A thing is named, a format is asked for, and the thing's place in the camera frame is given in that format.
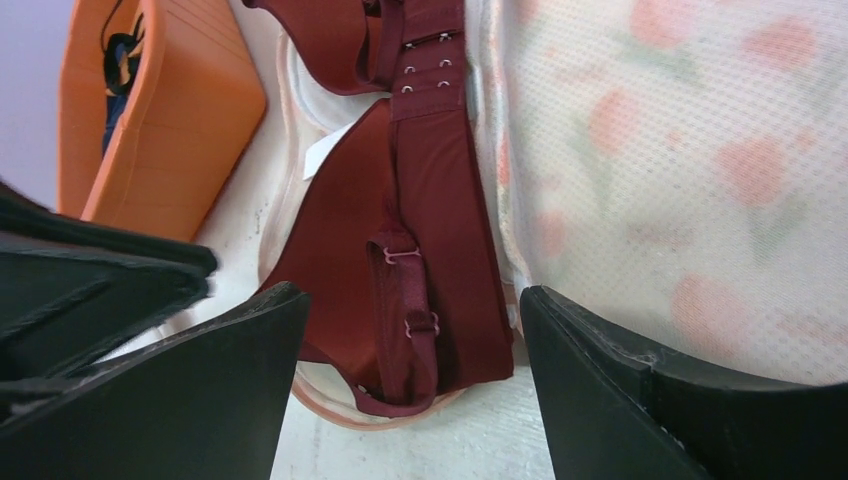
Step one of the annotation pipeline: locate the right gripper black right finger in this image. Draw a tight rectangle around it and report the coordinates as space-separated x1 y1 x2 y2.
520 286 847 479

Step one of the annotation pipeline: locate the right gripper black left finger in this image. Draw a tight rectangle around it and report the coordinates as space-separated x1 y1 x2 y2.
1 283 311 479

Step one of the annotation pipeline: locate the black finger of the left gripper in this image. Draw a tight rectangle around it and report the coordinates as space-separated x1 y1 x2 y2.
1 185 218 398

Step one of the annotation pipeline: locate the orange plastic tub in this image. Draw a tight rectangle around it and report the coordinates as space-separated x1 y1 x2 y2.
57 1 266 241

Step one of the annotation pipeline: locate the navy blue bra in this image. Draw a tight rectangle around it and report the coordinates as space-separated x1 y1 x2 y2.
101 13 145 154

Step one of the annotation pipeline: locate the maroon bra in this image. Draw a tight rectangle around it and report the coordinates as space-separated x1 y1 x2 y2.
261 1 513 418

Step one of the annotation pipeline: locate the floral padded bra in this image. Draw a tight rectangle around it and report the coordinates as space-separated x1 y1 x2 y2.
259 1 847 430

